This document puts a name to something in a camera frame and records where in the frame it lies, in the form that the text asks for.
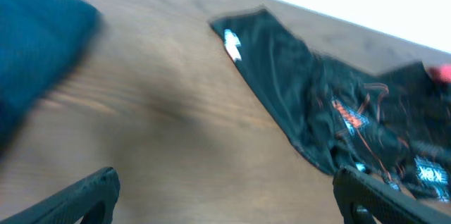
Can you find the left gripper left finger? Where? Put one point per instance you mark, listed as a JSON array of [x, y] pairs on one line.
[[90, 200]]

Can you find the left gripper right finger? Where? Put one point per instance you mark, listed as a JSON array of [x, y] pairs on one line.
[[363, 199]]

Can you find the black orange-patterned jersey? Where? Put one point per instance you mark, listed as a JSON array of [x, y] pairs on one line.
[[395, 125]]

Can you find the red garment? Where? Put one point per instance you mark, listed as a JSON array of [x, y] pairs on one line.
[[440, 73]]

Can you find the folded dark blue cloth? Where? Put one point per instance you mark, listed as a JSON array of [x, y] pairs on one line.
[[41, 40]]

